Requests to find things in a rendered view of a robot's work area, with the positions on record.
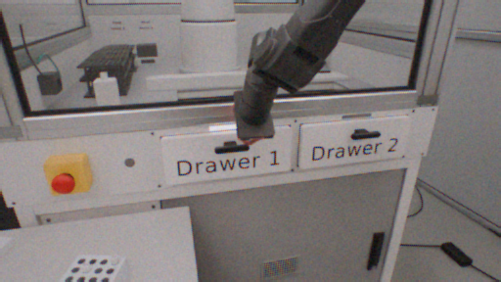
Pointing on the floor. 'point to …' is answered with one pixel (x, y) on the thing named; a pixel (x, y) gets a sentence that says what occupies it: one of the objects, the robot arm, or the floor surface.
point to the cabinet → (276, 222)
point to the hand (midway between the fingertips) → (248, 135)
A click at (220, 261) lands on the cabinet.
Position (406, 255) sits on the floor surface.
